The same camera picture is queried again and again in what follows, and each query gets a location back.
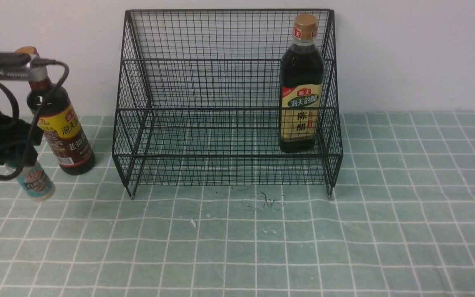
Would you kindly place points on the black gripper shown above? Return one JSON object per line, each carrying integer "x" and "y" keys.
{"x": 18, "y": 138}

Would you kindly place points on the small green-capped seasoning jar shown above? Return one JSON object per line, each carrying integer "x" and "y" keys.
{"x": 35, "y": 182}

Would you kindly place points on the dark soy sauce bottle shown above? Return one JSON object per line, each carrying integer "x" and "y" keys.
{"x": 60, "y": 124}

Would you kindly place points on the dark vinegar bottle gold cap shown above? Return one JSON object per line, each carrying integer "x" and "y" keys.
{"x": 301, "y": 81}

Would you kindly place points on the green checkered tablecloth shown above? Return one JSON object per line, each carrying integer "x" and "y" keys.
{"x": 401, "y": 223}

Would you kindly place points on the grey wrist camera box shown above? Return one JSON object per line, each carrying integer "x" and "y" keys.
{"x": 19, "y": 66}

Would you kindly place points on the black wire mesh shelf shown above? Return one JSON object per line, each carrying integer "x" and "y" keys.
{"x": 198, "y": 100}

